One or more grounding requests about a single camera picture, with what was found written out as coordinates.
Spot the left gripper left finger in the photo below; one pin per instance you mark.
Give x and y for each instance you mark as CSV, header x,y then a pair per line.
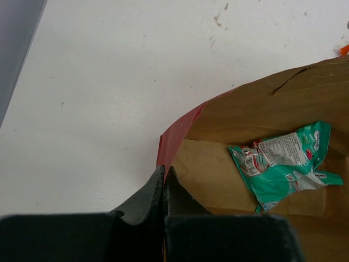
x,y
133,231

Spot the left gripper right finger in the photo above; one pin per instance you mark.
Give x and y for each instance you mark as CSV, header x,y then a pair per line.
x,y
192,233

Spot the red paper bag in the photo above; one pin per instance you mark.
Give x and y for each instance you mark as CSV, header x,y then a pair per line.
x,y
197,146

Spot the teal snack packet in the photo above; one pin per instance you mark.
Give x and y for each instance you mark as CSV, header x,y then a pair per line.
x,y
274,168

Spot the orange yellow candy packet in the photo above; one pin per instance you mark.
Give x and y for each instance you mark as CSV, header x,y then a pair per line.
x,y
344,50

